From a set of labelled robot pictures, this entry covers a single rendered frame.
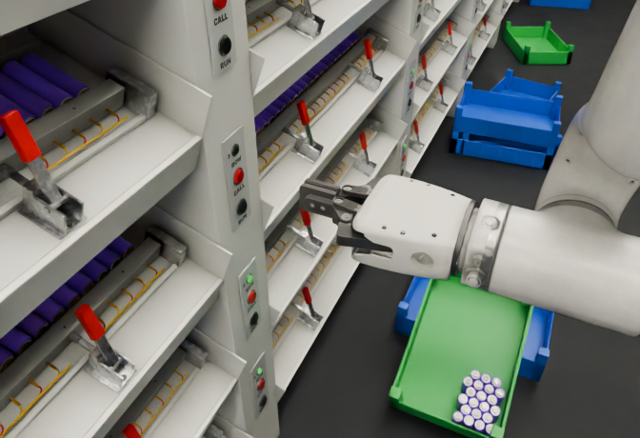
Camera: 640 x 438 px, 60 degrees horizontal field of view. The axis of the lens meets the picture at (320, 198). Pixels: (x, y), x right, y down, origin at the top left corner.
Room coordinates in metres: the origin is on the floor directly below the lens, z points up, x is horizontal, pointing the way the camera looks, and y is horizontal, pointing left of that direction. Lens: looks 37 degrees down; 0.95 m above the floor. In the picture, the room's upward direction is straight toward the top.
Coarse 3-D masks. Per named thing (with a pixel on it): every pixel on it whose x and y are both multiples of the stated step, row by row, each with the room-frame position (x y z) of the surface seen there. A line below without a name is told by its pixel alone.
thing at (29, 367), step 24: (120, 264) 0.43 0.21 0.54; (144, 264) 0.44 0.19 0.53; (96, 288) 0.40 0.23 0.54; (120, 288) 0.41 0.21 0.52; (144, 288) 0.42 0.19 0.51; (72, 312) 0.36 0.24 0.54; (96, 312) 0.38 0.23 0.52; (120, 312) 0.39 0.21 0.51; (48, 336) 0.34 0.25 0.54; (24, 360) 0.31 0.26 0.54; (48, 360) 0.32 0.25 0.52; (0, 384) 0.28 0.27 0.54; (24, 384) 0.30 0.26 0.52; (0, 408) 0.27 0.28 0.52
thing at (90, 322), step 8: (80, 312) 0.33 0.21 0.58; (88, 312) 0.33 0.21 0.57; (80, 320) 0.33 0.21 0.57; (88, 320) 0.33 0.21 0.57; (96, 320) 0.33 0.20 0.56; (88, 328) 0.32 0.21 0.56; (96, 328) 0.33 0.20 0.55; (96, 336) 0.32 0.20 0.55; (104, 336) 0.33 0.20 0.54; (96, 344) 0.32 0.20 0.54; (104, 344) 0.33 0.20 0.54; (104, 352) 0.32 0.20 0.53; (112, 352) 0.33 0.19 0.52; (104, 360) 0.33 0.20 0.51; (112, 360) 0.32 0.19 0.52
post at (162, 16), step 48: (96, 0) 0.50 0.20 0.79; (144, 0) 0.48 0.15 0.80; (192, 0) 0.47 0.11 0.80; (240, 0) 0.54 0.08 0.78; (144, 48) 0.48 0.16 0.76; (192, 48) 0.47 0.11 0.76; (240, 48) 0.53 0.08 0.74; (240, 96) 0.53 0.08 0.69; (192, 192) 0.47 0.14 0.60; (240, 240) 0.50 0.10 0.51; (240, 336) 0.48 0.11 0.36; (240, 384) 0.46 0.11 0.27
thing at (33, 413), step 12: (168, 276) 0.44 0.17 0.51; (156, 288) 0.43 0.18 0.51; (144, 300) 0.41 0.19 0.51; (132, 312) 0.39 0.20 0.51; (120, 324) 0.37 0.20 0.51; (108, 336) 0.36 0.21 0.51; (84, 360) 0.33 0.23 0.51; (72, 372) 0.32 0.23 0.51; (60, 384) 0.30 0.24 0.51; (48, 396) 0.29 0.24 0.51; (36, 408) 0.28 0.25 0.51; (24, 420) 0.27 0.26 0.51; (12, 432) 0.26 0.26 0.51
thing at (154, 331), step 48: (144, 240) 0.48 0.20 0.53; (192, 240) 0.47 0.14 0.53; (192, 288) 0.44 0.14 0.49; (144, 336) 0.37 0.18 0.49; (48, 384) 0.31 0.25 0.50; (96, 384) 0.31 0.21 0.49; (144, 384) 0.34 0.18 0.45; (0, 432) 0.26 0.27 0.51; (48, 432) 0.26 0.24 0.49; (96, 432) 0.27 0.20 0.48
